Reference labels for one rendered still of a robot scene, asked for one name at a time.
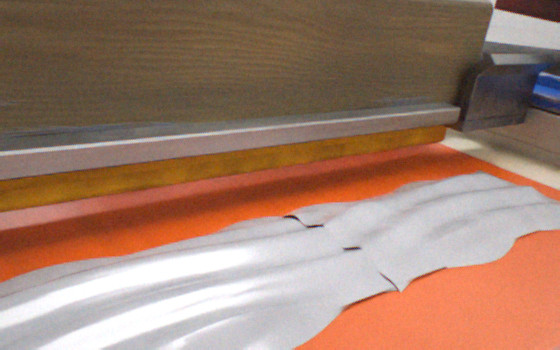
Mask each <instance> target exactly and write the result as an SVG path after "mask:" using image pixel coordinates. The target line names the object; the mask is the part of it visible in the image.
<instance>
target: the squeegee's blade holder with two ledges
mask: <svg viewBox="0 0 560 350"><path fill-rule="evenodd" d="M459 111H460V108H459V107H458V106H452V105H449V104H446V103H433V104H421V105H409V106H397V107H386V108H374V109H362V110H351V111H340V112H328V113H317V114H305V115H294V116H282V117H270V118H259V119H247V120H236V121H212V122H201V123H189V124H177V125H166V126H154V127H142V128H130V129H119V130H107V131H95V132H83V133H71V134H59V135H47V136H37V135H34V136H22V137H10V138H0V181H9V180H17V179H24V178H32V177H41V176H49V175H57V174H64V173H72V172H80V171H88V170H96V169H103V168H111V167H119V166H127V165H133V164H141V163H149V162H157V161H165V160H172V159H179V158H187V157H195V156H203V155H209V154H217V153H225V152H233V151H240V150H247V149H263V148H270V147H278V146H285V145H293V144H300V143H308V142H315V141H322V140H330V139H338V138H346V137H352V136H360V135H368V134H376V133H384V132H390V131H398V130H406V129H414V128H422V127H429V126H436V125H444V124H452V123H456V122H457V119H458V115H459Z"/></svg>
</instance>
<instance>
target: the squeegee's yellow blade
mask: <svg viewBox="0 0 560 350"><path fill-rule="evenodd" d="M443 129H447V127H444V126H441V125H436V126H429V127H422V128H414V129H406V130H398V131H390V132H384V133H376V134H368V135H360V136H352V137H346V138H338V139H330V140H322V141H315V142H308V143H300V144H293V145H285V146H278V147H270V148H263V149H247V150H240V151H233V152H225V153H217V154H209V155H203V156H195V157H187V158H179V159H172V160H165V161H157V162H149V163H141V164H133V165H127V166H119V167H111V168H103V169H96V170H88V171H80V172H72V173H64V174H57V175H49V176H41V177H32V178H24V179H17V180H9V181H0V191H2V190H10V189H18V188H25V187H32V186H39V185H48V184H55V183H62V182H69V181H77V180H84V179H91V178H98V177H106V176H113V175H120V174H127V173H134V172H141V171H148V170H155V169H163V168H170V167H176V166H183V165H191V164H198V163H205V162H211V161H219V160H226V159H233V158H239V157H247V156H254V155H261V154H267V153H275V152H282V151H289V150H295V149H310V148H317V147H323V146H331V145H338V144H345V143H351V142H359V141H366V140H373V139H380V138H387V137H394V136H401V135H408V134H416V133H423V132H430V131H436V130H443Z"/></svg>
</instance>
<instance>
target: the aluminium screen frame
mask: <svg viewBox="0 0 560 350"><path fill-rule="evenodd" d="M463 134H466V135H468V136H471V137H474V138H476V139H479V140H482V141H485V142H490V143H493V144H496V145H498V146H501V147H504V148H506V149H509V150H512V151H515V152H517V153H520V154H524V155H526V156H529V157H532V158H535V159H537V160H540V161H543V162H545V163H548V164H551V165H554V166H556V167H560V114H557V113H554V112H549V111H546V110H543V109H540V108H536V107H533V106H530V105H529V108H528V111H527V113H526V117H525V121H524V123H523V124H518V125H510V126H503V127H497V128H490V129H483V130H477V131H470V132H463Z"/></svg>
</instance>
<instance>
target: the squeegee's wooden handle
mask: <svg viewBox="0 0 560 350"><path fill-rule="evenodd" d="M493 12H494V7H493V3H492V2H491V1H490V0H0V138H10V137H22V136H34V135H37V136H47V135H59V134H71V133H83V132H95V131H107V130H119V129H130V128H142V127H154V126H166V125H177V124H189V123H201V122H212V121H236V120H247V119H259V118H270V117H282V116H294V115H305V114H317V113H328V112H340V111H351V110H362V109H374V108H386V107H397V106H409V105H421V104H433V103H446V104H449V105H452V106H458V104H459V101H460V97H461V93H462V89H463V85H465V82H466V78H467V74H468V70H469V69H470V67H472V66H473V65H475V64H476V63H478V62H479V60H480V56H481V53H482V49H483V45H484V42H485V38H486V34H487V30H488V27H489V23H490V20H491V19H492V16H493Z"/></svg>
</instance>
